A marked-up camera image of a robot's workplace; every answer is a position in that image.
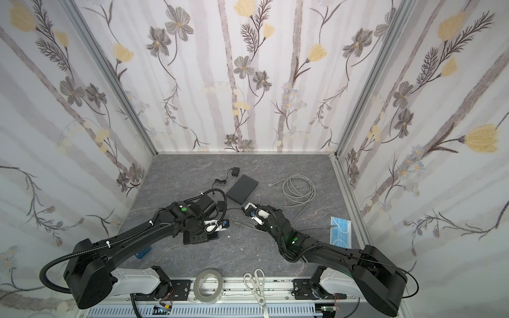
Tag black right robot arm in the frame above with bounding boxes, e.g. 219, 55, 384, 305
243, 203, 411, 317

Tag white slotted cable duct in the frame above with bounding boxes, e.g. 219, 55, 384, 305
85, 303, 323, 317

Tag white handled scissors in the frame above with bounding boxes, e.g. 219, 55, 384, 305
243, 268, 269, 318

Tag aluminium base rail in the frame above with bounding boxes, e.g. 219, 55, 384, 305
77, 276, 404, 305

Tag dark grey flat switch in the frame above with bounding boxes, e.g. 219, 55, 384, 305
226, 175, 258, 205

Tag clear tape roll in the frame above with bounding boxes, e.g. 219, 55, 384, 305
193, 269, 224, 305

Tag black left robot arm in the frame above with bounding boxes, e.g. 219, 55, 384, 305
38, 188, 227, 310

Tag coiled grey ethernet cable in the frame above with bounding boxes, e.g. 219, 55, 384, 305
268, 174, 317, 207

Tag small blue object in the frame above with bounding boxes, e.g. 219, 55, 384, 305
135, 246, 151, 259

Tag small black adapter with cable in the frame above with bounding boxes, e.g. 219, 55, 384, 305
212, 167, 240, 188

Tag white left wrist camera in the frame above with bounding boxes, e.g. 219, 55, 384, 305
204, 219, 230, 235

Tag black power adapter with cable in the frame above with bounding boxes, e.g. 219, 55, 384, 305
190, 194, 225, 217

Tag black ribbed network switch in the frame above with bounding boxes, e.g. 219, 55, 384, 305
200, 231, 219, 242

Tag blue face mask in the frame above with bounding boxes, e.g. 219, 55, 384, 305
330, 217, 352, 249

